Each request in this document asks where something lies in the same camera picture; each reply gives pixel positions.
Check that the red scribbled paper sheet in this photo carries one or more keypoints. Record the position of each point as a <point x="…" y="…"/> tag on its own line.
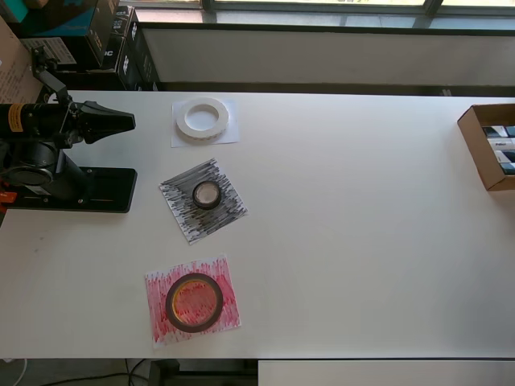
<point x="157" y="321"/>

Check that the large GX760A cardboard box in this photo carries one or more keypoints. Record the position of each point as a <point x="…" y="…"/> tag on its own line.
<point x="16" y="80"/>

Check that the black table leg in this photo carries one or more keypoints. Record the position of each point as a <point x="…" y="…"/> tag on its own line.
<point x="165" y="374"/>

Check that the black scribbled paper sheet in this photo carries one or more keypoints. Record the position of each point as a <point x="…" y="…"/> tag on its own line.
<point x="225" y="217"/>

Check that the white tape roll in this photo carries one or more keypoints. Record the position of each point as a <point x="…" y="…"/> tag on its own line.
<point x="181" y="124"/>

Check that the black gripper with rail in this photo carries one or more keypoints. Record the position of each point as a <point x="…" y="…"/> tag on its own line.
<point x="72" y="124"/>

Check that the open cardboard tray box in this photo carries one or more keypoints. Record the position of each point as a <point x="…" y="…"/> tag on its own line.
<point x="475" y="136"/>

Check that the red 3M tape roll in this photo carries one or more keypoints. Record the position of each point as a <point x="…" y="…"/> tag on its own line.
<point x="189" y="326"/>

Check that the black tape roll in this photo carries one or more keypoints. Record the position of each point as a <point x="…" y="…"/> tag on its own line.
<point x="205" y="206"/>

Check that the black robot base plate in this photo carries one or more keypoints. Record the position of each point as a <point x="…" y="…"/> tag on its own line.
<point x="108" y="189"/>

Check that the small black white box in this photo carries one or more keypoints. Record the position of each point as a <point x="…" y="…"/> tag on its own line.
<point x="507" y="169"/>
<point x="499" y="144"/>
<point x="493" y="132"/>
<point x="505" y="157"/>

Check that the black box teal graphic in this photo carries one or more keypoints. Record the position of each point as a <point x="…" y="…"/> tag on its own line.
<point x="60" y="24"/>

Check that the black cardboard box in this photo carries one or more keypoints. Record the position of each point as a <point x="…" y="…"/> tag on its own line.
<point x="137" y="60"/>

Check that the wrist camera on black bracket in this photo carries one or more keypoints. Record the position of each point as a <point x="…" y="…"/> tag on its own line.
<point x="52" y="82"/>

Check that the plain white paper sheet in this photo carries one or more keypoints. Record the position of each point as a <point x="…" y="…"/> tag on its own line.
<point x="235" y="120"/>

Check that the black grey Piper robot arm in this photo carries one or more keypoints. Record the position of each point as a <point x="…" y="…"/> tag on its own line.
<point x="36" y="161"/>

